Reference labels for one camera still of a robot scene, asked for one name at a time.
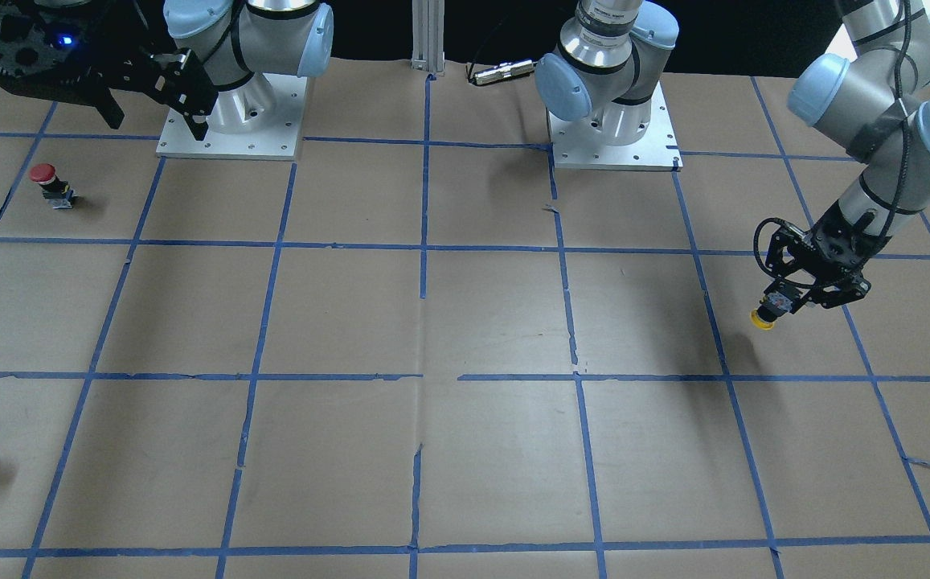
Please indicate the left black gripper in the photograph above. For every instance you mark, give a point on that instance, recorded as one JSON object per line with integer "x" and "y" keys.
{"x": 828, "y": 251}

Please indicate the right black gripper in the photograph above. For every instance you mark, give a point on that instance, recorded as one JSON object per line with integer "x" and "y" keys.
{"x": 161, "y": 80}

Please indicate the yellow push button switch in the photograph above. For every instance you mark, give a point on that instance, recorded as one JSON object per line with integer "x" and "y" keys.
{"x": 772, "y": 306}

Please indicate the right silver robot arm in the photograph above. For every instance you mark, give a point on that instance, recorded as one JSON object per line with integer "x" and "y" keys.
{"x": 207, "y": 61}

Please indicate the brown paper table cover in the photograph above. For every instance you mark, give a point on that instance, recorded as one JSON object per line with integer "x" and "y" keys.
{"x": 424, "y": 351}

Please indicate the red push button switch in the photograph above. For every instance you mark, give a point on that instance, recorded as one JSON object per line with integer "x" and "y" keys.
{"x": 55, "y": 191}

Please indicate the aluminium frame post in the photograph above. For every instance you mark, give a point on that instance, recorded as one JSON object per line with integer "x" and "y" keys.
{"x": 427, "y": 25}

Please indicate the silver cable connector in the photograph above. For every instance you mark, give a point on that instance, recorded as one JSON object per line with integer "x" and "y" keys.
{"x": 503, "y": 72}

